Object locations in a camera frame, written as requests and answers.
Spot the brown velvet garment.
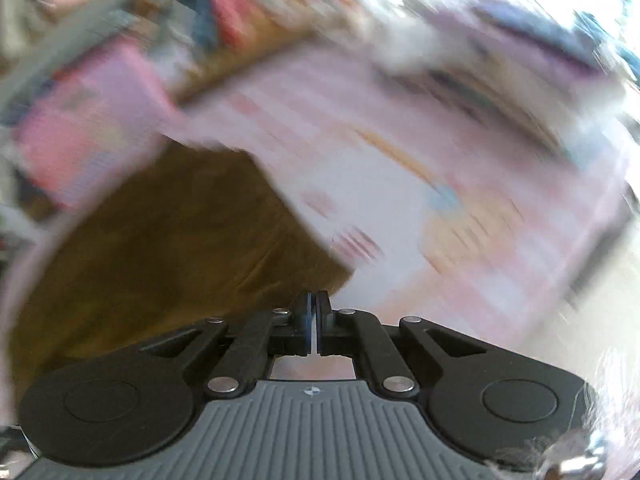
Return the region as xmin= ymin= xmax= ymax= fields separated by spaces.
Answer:
xmin=8 ymin=142 xmax=352 ymax=396

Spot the pink checkered cartoon table mat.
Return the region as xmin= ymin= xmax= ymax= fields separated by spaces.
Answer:
xmin=0 ymin=44 xmax=640 ymax=480

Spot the pink learning tablet toy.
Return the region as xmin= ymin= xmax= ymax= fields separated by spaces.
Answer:
xmin=13 ymin=39 xmax=179 ymax=209

